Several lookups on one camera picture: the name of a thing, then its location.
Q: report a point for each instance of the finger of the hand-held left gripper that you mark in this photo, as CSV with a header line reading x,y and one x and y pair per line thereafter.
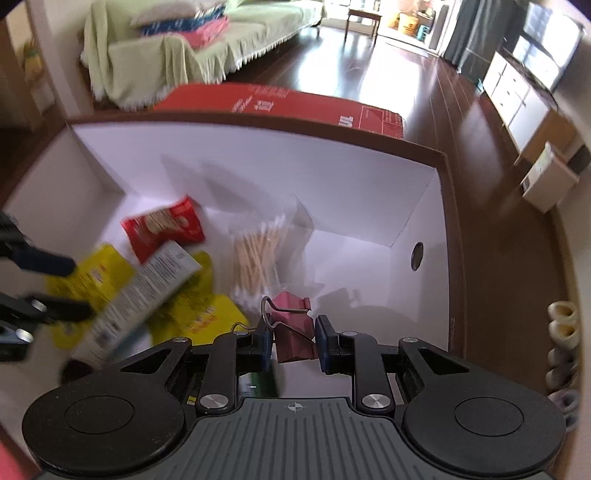
x,y
46,263
64,310

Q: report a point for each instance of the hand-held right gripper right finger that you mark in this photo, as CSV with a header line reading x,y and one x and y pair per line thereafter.
x,y
325,346

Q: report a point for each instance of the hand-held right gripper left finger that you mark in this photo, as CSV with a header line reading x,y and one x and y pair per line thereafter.
x,y
264,346

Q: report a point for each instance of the yellow snack packet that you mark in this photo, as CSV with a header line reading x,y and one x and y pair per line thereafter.
x,y
78,286

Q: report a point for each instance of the pink binder clip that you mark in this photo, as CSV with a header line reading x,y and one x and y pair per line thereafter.
x,y
295,337

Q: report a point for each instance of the green and yellow box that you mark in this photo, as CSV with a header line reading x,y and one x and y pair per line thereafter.
x,y
261,383

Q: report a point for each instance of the yellow packet with red sticker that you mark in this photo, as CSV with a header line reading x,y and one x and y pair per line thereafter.
x,y
226,307

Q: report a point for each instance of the white squeeze tube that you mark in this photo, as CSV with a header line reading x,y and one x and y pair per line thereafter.
x,y
138,290

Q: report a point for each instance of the red snack packet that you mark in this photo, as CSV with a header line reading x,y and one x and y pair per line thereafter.
x,y
161,226

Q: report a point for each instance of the brown cardboard box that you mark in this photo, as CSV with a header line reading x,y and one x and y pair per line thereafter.
x,y
346,184

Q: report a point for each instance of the bag of cotton swabs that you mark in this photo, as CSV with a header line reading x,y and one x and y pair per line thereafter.
x,y
258,249

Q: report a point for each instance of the sofa with green cover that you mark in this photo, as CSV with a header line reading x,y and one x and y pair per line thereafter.
x,y
138,69

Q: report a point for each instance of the cream slipper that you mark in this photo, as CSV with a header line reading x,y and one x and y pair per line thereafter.
x,y
562,334
562,311

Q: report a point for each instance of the red printed cardboard sheet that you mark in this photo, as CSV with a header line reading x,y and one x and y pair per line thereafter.
x,y
300,104

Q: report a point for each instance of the blue folded blanket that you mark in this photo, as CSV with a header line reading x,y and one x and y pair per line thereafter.
x,y
184,25

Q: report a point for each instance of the pink folded blanket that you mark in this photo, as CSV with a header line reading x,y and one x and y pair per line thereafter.
x,y
207,34

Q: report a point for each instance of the white plastic bin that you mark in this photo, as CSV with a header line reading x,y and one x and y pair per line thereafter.
x,y
549,177

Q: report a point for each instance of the white patterned pillow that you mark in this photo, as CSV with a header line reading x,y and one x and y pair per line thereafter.
x,y
175,11

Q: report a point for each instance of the white low cabinet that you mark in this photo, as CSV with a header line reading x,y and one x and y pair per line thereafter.
x,y
517,97

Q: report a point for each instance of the orange bucket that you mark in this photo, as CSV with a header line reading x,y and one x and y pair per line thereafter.
x,y
408,23

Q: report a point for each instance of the small wooden table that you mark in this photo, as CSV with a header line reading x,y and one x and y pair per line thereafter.
x,y
364,14

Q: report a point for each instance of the grey curtain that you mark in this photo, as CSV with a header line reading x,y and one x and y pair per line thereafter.
x,y
475,37

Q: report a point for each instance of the flat screen television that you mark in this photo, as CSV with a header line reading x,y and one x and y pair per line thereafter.
x,y
549,44

